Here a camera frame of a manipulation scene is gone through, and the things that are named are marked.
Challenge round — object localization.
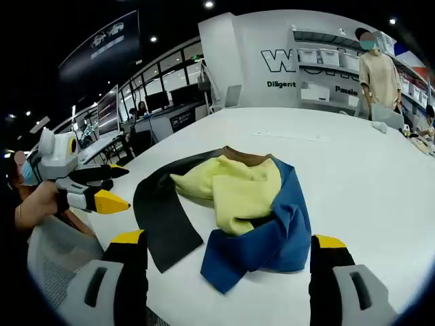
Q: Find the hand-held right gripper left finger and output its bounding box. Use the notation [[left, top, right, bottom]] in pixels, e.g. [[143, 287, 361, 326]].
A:
[[56, 229, 150, 326]]

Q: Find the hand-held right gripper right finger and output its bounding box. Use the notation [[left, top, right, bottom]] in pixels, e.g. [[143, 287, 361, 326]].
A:
[[308, 234, 398, 326]]

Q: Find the yellow blue black garment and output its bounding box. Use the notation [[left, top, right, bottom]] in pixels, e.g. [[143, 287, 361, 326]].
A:
[[132, 145, 312, 295]]

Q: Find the person's left hand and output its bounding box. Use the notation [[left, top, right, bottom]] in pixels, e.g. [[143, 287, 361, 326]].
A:
[[19, 182, 62, 231]]

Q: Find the large display screen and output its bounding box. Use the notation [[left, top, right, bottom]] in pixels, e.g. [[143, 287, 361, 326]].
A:
[[96, 84, 120, 137]]

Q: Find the grey mesh office chair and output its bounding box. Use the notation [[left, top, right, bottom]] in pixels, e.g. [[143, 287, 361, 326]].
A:
[[27, 213, 106, 310]]

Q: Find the black computer monitor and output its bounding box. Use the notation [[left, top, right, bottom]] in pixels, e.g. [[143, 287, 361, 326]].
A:
[[169, 83, 200, 106], [144, 90, 170, 113]]

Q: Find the dark hanging car banner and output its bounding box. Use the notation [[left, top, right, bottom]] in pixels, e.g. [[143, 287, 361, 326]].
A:
[[56, 9, 142, 83]]

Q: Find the white metal rack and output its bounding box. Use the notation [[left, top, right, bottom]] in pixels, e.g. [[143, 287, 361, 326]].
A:
[[198, 60, 222, 113]]

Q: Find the grey chair back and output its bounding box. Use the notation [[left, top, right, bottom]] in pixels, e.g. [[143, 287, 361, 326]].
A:
[[223, 84, 243, 109], [369, 103, 406, 130]]

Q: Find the beige cloth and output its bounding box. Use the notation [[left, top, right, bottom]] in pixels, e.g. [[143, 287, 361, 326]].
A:
[[412, 137, 435, 156]]

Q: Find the white shelf unit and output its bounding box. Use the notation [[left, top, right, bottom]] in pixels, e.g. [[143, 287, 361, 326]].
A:
[[290, 26, 363, 111]]

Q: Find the row of white storage boxes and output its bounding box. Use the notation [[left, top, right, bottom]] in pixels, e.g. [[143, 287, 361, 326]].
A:
[[298, 46, 361, 72]]

